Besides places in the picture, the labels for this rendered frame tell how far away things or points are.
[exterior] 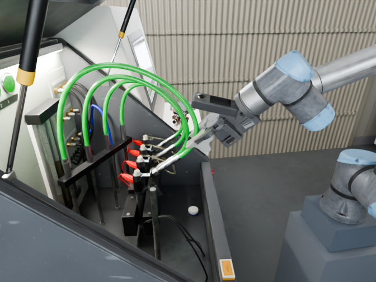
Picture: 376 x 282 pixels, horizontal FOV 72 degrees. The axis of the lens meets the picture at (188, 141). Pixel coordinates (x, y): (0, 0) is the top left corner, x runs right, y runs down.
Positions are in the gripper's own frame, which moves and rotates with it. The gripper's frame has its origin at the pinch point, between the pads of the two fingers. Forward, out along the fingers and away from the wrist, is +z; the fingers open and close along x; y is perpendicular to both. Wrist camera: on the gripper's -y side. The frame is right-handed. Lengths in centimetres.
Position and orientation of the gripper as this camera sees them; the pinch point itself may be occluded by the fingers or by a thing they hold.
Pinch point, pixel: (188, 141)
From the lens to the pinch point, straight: 73.5
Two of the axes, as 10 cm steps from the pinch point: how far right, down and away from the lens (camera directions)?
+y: 7.4, 5.9, 3.3
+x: 1.5, -6.2, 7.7
